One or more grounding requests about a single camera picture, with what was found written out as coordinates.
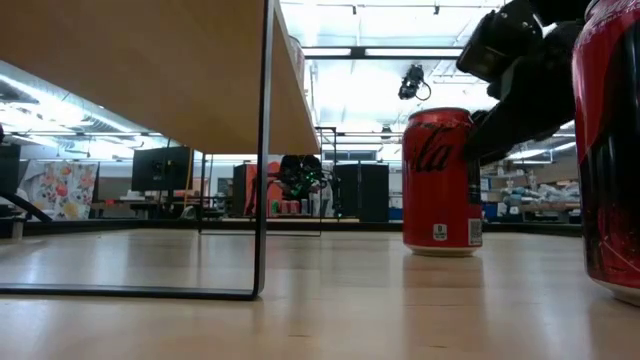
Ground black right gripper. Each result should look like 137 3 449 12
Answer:
463 19 576 167

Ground red soda can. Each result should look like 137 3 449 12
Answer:
571 0 640 307
401 106 484 258

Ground cluttered background workbench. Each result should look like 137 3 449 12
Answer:
482 182 581 224

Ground black cabinet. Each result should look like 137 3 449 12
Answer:
333 162 390 224

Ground background robot green lights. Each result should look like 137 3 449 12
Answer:
277 154 336 201

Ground orange panel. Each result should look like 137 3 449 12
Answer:
244 159 287 216

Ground yellow pole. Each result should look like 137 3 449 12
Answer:
183 148 194 206

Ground black monitor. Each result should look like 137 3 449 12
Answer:
131 145 194 193

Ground floral cloth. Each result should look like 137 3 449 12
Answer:
17 159 100 221

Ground hanging black camera device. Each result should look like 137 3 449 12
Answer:
398 63 432 102

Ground black metal table frame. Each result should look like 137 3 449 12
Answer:
0 217 584 238

